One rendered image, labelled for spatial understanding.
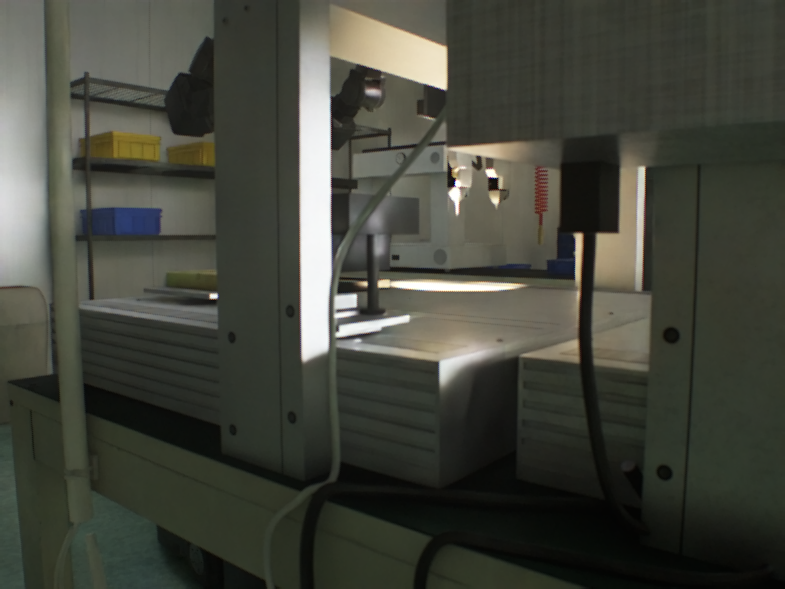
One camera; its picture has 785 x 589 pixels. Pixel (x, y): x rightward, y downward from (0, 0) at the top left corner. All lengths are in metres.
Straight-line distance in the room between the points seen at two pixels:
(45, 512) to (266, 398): 0.51
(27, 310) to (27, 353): 0.22
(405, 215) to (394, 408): 0.20
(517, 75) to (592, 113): 0.04
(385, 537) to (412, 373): 0.12
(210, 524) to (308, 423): 0.16
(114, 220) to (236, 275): 3.31
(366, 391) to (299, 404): 0.05
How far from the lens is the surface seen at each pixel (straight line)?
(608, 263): 1.18
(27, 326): 3.78
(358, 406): 0.53
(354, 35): 0.65
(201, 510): 0.65
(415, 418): 0.50
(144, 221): 3.96
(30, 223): 4.18
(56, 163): 0.78
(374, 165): 3.81
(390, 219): 0.61
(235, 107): 0.58
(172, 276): 1.00
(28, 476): 1.01
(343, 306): 0.64
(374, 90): 1.94
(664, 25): 0.29
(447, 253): 3.48
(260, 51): 0.57
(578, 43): 0.30
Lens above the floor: 0.94
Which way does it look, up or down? 5 degrees down
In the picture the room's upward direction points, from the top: straight up
